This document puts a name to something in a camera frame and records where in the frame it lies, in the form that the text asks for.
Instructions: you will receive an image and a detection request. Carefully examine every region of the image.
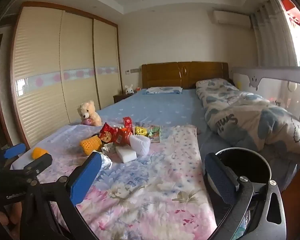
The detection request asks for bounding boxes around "pink floral blanket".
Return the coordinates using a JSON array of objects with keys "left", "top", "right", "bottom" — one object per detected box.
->
[{"left": 11, "top": 124, "right": 218, "bottom": 240}]

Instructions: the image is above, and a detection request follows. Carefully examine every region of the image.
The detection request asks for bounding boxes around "beige teddy bear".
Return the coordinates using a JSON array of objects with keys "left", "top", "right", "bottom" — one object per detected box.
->
[{"left": 77, "top": 100, "right": 102, "bottom": 127}]

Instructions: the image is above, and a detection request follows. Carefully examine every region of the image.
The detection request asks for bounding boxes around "silver foil wrapper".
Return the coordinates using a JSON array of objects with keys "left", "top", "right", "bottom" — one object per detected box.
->
[
  {"left": 97, "top": 152, "right": 113, "bottom": 170},
  {"left": 101, "top": 142, "right": 115, "bottom": 155}
]

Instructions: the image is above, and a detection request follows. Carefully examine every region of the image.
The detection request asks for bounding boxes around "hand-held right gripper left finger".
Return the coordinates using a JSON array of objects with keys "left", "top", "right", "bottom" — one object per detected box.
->
[{"left": 20, "top": 151, "right": 103, "bottom": 240}]

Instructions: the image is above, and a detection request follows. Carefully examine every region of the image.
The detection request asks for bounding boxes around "wooden headboard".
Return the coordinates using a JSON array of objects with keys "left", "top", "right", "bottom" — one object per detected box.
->
[{"left": 141, "top": 61, "right": 230, "bottom": 90}]

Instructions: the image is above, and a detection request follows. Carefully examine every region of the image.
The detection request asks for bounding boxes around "blue and white quilt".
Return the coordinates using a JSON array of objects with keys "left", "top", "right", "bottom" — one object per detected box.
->
[{"left": 195, "top": 78, "right": 300, "bottom": 159}]

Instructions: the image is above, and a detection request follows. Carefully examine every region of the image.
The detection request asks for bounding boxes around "person's left hand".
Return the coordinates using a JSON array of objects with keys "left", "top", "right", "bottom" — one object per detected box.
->
[{"left": 0, "top": 204, "right": 23, "bottom": 232}]

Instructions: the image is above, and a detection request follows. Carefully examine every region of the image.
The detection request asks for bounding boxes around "white foam block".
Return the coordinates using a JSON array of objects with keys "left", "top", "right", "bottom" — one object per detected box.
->
[{"left": 115, "top": 145, "right": 137, "bottom": 162}]

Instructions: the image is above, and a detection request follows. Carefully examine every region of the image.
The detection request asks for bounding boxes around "green milk carton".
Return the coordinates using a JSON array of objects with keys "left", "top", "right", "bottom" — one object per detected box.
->
[{"left": 147, "top": 125, "right": 162, "bottom": 143}]

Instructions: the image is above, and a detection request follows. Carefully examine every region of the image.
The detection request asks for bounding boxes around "bed with blue sheet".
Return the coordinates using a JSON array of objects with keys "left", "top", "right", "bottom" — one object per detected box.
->
[{"left": 11, "top": 88, "right": 300, "bottom": 195}]

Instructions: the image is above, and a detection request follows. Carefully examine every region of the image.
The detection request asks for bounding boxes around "blue patterned pillow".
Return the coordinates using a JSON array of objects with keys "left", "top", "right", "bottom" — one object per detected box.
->
[{"left": 142, "top": 86, "right": 183, "bottom": 95}]

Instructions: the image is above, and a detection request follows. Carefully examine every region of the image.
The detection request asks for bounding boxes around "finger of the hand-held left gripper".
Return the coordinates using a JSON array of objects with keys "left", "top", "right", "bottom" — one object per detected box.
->
[
  {"left": 0, "top": 143, "right": 26, "bottom": 173},
  {"left": 5, "top": 153, "right": 53, "bottom": 183}
]

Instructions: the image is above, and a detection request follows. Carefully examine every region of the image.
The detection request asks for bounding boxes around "grey bed guard rail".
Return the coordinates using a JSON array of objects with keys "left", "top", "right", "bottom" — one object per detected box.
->
[{"left": 230, "top": 66, "right": 300, "bottom": 120}]

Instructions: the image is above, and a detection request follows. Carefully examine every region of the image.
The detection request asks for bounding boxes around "white air conditioner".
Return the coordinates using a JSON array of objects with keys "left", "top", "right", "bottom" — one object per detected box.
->
[{"left": 213, "top": 10, "right": 252, "bottom": 29}]

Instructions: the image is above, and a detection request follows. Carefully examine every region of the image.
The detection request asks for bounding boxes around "beige slatted wardrobe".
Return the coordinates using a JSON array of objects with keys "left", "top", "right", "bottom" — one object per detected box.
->
[{"left": 10, "top": 1, "right": 123, "bottom": 153}]

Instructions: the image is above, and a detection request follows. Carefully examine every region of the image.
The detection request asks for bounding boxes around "red milk carton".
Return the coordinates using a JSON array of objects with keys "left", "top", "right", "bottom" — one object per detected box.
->
[{"left": 122, "top": 117, "right": 134, "bottom": 133}]

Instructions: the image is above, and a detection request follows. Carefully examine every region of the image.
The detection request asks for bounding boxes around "round black trash bin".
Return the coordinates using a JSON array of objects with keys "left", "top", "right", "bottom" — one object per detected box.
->
[{"left": 205, "top": 147, "right": 274, "bottom": 205}]

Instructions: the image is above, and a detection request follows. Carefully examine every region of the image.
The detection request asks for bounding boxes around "red hanging decoration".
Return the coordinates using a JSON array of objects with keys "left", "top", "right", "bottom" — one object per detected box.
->
[{"left": 281, "top": 0, "right": 300, "bottom": 40}]

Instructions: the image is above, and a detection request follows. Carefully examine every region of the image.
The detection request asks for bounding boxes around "dark wooden nightstand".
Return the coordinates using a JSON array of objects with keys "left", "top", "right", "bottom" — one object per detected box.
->
[{"left": 113, "top": 93, "right": 135, "bottom": 103}]

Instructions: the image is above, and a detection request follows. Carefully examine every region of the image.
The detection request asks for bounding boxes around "green patterned floor mat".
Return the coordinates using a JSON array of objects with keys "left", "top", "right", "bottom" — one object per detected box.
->
[{"left": 236, "top": 210, "right": 252, "bottom": 238}]

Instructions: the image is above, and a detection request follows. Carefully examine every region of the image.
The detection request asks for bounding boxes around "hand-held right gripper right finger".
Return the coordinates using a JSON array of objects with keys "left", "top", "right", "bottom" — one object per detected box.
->
[{"left": 204, "top": 152, "right": 289, "bottom": 240}]

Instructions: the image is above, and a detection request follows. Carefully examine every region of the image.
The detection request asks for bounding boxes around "grey dotted curtain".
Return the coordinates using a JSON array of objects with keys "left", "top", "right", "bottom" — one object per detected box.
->
[{"left": 250, "top": 0, "right": 298, "bottom": 68}]

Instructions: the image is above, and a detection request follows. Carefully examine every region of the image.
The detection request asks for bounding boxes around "red snack packet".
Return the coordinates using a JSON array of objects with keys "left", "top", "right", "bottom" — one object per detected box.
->
[
  {"left": 99, "top": 122, "right": 118, "bottom": 144},
  {"left": 115, "top": 127, "right": 133, "bottom": 147}
]

